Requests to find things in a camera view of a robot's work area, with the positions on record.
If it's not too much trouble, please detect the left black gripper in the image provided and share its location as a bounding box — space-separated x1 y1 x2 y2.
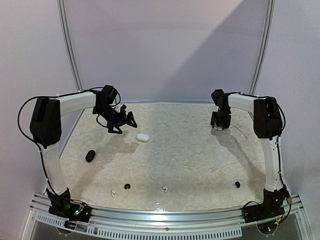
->
94 104 137 134

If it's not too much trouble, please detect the white square charging case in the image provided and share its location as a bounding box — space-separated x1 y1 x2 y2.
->
213 126 223 131

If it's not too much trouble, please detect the white oval charging case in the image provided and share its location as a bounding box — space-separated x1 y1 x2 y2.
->
136 133 150 143

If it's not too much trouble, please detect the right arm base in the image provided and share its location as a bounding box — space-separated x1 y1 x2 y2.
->
241 195 293 225

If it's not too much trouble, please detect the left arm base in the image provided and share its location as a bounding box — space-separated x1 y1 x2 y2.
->
48 196 92 223

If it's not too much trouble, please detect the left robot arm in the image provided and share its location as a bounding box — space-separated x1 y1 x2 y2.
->
27 85 138 196

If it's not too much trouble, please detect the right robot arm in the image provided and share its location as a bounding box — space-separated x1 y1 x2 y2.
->
210 89 287 196

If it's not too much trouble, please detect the black oval charging case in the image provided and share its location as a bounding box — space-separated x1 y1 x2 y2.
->
85 150 96 163

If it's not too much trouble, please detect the black earbud left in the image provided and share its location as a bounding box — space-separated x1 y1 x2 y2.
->
124 183 131 190

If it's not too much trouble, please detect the black earbud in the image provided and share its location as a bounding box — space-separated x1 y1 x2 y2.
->
235 181 241 188
124 183 131 190

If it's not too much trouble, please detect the black earbud right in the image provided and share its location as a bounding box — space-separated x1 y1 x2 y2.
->
235 181 241 188

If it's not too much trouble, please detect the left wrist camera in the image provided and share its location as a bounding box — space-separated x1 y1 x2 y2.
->
113 103 127 113

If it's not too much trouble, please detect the aluminium front rail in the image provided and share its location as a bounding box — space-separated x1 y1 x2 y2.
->
21 193 313 240

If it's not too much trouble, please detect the left aluminium frame post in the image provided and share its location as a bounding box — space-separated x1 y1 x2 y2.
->
57 0 83 91

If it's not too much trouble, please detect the aluminium frame post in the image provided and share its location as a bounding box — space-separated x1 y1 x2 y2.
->
57 0 83 91
248 0 275 95

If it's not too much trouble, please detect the right aluminium frame post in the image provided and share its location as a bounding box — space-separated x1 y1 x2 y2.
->
248 0 275 95

